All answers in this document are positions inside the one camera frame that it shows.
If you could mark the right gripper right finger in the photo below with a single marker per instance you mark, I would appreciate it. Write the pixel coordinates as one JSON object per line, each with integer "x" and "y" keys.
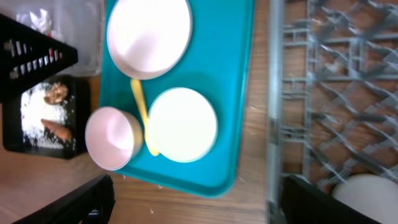
{"x": 303, "y": 203}

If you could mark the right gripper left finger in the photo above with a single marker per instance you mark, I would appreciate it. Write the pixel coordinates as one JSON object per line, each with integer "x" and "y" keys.
{"x": 92, "y": 202}

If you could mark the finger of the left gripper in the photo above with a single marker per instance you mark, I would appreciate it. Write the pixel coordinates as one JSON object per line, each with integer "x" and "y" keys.
{"x": 29, "y": 57}

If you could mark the foil wrapper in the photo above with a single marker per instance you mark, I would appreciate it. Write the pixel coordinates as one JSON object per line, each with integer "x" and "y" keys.
{"x": 41, "y": 22}

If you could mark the brown food chunk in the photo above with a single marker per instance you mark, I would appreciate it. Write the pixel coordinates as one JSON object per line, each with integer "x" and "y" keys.
{"x": 56, "y": 94}

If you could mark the pink bowl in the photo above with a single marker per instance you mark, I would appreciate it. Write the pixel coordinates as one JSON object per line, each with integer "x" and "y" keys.
{"x": 113, "y": 137}

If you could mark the white cup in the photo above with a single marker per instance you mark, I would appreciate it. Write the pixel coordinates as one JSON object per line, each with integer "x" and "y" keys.
{"x": 371, "y": 195}

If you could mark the carrot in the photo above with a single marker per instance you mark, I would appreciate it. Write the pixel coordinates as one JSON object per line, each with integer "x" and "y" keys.
{"x": 57, "y": 129}

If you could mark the pale green bowl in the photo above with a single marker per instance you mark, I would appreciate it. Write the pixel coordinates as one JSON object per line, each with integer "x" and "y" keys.
{"x": 182, "y": 124}

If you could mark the large white plate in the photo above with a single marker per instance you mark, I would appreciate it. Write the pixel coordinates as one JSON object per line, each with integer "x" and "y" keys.
{"x": 147, "y": 38}

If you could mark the clear plastic waste bin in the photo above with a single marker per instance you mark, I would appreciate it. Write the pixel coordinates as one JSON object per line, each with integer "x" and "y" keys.
{"x": 78, "y": 23}

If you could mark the grey dishwasher rack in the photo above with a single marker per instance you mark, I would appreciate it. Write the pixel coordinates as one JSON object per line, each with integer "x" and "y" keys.
{"x": 332, "y": 98}

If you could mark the spilled white rice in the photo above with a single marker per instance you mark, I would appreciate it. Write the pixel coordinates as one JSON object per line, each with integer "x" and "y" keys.
{"x": 34, "y": 108}

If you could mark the yellow plastic spoon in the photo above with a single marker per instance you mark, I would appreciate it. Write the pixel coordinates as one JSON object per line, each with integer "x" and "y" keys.
{"x": 139, "y": 96}

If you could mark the teal plastic serving tray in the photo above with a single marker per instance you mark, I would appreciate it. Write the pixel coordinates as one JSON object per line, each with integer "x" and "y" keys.
{"x": 216, "y": 64}

